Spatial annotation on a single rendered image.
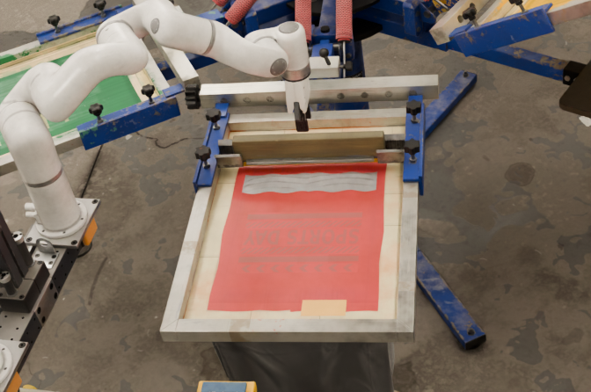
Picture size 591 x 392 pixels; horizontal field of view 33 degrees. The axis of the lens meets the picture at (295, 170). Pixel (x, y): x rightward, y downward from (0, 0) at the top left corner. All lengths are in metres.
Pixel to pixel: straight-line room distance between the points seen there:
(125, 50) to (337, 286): 0.74
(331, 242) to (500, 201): 1.53
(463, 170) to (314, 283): 1.75
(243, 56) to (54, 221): 0.59
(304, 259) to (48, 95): 0.73
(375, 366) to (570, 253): 1.40
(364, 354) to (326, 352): 0.09
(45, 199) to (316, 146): 0.73
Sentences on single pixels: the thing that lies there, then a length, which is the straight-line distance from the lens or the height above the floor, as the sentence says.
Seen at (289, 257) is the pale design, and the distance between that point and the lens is 2.46.
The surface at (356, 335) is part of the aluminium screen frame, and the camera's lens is 2.25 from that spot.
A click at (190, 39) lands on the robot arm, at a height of 1.51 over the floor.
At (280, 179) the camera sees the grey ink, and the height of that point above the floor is 0.96.
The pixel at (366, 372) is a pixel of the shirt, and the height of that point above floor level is 0.70.
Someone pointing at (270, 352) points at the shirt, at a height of 0.79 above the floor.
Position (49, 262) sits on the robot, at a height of 1.13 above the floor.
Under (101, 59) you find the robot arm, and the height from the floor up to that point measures 1.55.
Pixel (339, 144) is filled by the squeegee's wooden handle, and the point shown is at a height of 1.04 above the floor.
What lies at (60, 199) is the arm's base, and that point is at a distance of 2.37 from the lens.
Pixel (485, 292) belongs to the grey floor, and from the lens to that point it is 3.60.
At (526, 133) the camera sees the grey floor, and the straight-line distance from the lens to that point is 4.21.
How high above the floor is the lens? 2.74
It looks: 42 degrees down
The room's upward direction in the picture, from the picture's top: 11 degrees counter-clockwise
